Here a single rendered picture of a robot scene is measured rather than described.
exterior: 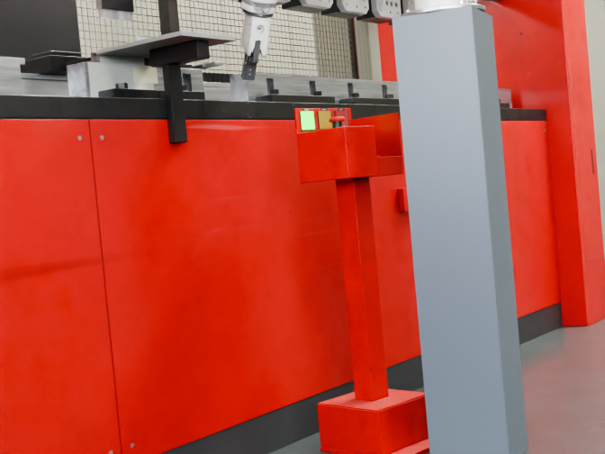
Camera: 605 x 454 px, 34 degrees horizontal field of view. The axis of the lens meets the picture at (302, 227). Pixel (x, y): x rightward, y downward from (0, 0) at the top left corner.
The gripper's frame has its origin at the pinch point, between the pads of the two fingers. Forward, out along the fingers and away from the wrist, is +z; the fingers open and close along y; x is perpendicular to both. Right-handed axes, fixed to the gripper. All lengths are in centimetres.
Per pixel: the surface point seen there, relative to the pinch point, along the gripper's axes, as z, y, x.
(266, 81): 9.0, 19.6, -10.0
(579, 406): 69, -47, -92
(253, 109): 7.9, -5.2, -1.3
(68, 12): 5, 55, 42
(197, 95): 5.0, -6.6, 13.3
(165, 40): -14.0, -25.6, 25.5
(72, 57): 3.0, 8.5, 42.6
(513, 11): 9, 130, -137
